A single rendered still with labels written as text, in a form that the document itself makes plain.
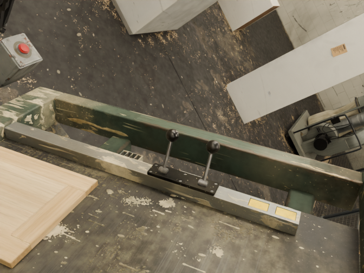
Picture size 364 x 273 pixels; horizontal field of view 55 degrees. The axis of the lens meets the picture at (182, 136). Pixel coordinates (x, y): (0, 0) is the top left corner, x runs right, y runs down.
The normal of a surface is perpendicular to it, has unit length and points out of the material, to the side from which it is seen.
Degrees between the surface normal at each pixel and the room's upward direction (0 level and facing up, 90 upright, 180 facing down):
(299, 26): 90
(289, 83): 90
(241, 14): 90
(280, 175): 90
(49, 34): 0
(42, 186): 50
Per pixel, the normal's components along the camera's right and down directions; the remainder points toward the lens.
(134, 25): -0.48, 0.31
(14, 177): 0.07, -0.85
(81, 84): 0.75, -0.34
